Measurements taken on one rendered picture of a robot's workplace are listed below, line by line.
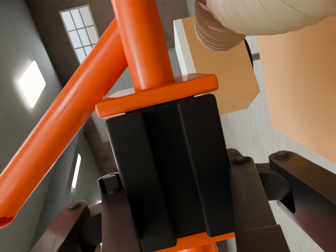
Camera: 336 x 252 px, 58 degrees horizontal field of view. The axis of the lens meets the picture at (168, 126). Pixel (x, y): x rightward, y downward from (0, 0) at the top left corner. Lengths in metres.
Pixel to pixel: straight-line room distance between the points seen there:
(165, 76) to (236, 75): 1.79
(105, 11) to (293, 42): 8.34
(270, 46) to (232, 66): 1.61
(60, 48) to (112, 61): 8.82
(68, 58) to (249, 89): 7.51
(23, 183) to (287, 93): 0.25
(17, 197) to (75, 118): 0.06
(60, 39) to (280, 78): 8.66
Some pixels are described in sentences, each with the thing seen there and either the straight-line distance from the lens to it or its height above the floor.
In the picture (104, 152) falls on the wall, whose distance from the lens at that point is 10.47.
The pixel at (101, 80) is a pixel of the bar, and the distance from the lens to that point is 0.17.
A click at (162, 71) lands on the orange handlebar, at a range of 0.15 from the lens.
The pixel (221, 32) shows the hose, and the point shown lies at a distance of 0.20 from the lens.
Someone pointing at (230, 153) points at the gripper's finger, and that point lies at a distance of 0.18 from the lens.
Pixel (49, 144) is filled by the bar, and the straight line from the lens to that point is 0.19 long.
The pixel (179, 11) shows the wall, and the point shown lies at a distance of 8.68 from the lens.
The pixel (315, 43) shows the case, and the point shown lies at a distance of 0.27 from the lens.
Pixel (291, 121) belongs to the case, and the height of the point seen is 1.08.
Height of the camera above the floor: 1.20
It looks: level
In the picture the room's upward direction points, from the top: 104 degrees counter-clockwise
